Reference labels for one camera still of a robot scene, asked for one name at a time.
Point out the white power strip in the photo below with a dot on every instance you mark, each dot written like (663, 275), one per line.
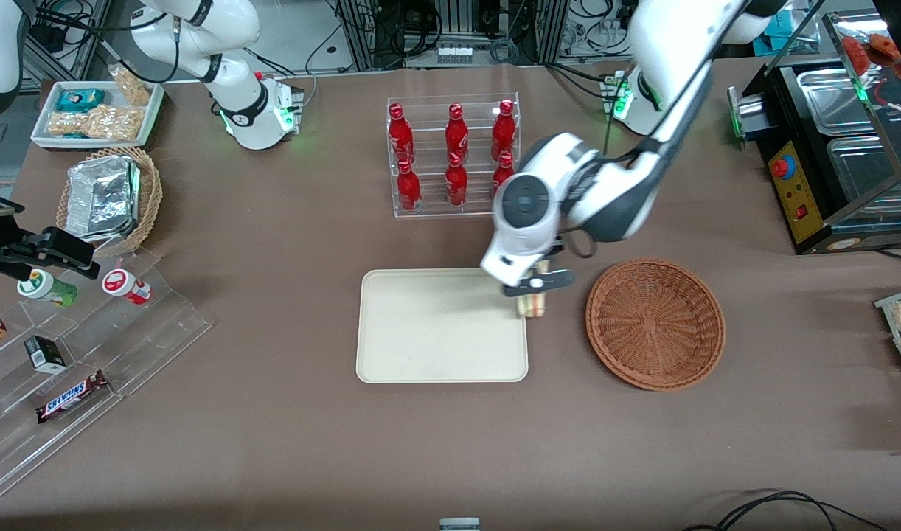
(454, 53)

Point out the small clear bag of nuts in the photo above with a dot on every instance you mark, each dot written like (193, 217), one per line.
(132, 86)

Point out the clear acrylic tiered stand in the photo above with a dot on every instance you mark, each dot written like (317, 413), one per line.
(148, 339)

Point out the triangular sandwich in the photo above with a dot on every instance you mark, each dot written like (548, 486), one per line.
(531, 304)

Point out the red cola bottle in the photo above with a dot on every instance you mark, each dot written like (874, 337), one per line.
(456, 136)
(456, 184)
(400, 136)
(503, 169)
(408, 188)
(503, 133)

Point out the green bottle with white cap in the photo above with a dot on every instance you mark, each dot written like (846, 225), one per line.
(46, 287)

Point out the black food warmer cabinet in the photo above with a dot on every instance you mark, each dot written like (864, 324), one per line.
(790, 195)

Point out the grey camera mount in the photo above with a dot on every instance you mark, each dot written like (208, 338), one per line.
(459, 524)

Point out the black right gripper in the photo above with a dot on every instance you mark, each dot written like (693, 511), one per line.
(14, 253)

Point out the silver foil container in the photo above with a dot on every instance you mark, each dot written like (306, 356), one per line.
(100, 199)

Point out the teal cardboard box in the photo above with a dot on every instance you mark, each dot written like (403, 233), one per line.
(790, 29)

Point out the oval light wicker basket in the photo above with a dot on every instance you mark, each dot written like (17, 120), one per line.
(150, 199)

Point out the clear acrylic bottle rack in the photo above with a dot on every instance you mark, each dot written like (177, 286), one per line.
(432, 210)

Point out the small black box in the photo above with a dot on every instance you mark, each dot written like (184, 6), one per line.
(45, 354)

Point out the large clear bag of nuts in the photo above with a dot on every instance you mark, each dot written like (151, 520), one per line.
(96, 123)

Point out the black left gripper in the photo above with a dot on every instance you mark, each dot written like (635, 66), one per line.
(554, 251)

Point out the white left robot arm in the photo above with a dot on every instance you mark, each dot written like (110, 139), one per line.
(664, 44)

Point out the Snickers chocolate bar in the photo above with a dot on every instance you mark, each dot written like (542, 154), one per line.
(72, 397)

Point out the cream rectangular tray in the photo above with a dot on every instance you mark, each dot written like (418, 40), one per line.
(436, 332)

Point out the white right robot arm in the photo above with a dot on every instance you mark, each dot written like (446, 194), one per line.
(253, 118)

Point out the red bottle with white cap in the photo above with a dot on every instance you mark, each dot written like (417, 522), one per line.
(126, 286)

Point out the teal snack packet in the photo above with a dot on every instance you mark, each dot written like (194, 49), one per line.
(80, 99)

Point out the round brown wicker basket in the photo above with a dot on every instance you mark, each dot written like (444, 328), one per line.
(655, 324)

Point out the white snack tray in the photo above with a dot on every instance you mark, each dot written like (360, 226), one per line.
(45, 110)

